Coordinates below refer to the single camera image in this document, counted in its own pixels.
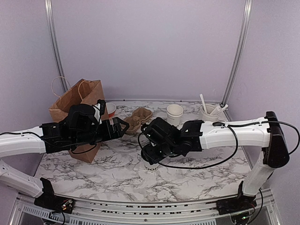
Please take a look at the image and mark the aluminium front rail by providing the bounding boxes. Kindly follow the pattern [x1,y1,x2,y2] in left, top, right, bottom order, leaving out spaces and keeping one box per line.
[8,189,282,225]

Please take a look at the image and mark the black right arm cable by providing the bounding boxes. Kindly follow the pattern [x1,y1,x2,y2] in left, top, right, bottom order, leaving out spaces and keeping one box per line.
[137,121,300,169]

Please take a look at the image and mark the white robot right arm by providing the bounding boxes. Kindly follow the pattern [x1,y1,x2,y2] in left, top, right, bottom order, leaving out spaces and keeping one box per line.
[141,111,290,210]

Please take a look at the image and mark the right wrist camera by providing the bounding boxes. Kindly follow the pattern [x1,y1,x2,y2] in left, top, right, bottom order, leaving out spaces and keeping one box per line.
[141,123,153,138]

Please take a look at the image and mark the right aluminium frame post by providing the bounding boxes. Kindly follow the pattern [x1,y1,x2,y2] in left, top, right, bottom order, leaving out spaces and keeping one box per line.
[221,0,253,105]

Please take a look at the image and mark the white wrapped utensil packet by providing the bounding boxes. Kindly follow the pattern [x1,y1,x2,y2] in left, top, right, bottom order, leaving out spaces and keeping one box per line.
[210,105,228,115]

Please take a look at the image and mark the orange white bowl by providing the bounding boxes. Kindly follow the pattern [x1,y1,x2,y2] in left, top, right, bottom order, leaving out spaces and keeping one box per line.
[106,102,117,118]

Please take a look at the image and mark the left aluminium frame post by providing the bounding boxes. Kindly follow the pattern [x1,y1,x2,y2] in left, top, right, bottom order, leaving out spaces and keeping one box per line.
[45,0,70,92]

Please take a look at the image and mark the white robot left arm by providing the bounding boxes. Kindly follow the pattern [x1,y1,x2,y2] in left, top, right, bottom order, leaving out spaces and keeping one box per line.
[0,100,129,212]

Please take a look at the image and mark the white wrapped straw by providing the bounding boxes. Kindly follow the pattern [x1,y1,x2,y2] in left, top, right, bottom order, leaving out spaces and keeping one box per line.
[199,94,207,113]

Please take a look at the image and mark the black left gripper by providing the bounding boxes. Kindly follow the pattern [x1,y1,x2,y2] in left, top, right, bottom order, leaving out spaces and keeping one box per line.
[71,117,130,147]

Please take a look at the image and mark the stack of white paper cups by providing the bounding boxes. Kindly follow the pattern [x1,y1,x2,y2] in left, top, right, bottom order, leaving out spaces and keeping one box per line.
[166,104,183,127]

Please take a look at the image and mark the stacked cardboard cup carriers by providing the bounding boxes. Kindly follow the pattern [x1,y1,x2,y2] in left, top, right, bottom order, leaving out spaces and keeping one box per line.
[124,107,153,135]

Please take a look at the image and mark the white paper coffee cup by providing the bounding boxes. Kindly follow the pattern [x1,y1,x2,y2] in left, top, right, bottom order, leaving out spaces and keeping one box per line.
[144,162,159,172]

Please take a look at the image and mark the aluminium frame post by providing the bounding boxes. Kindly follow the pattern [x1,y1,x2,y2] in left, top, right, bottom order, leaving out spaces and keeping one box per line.
[45,0,70,92]
[221,0,253,105]

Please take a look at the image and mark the brown paper bag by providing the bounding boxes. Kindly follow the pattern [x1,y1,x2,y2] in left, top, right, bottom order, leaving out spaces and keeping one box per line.
[49,79,105,163]

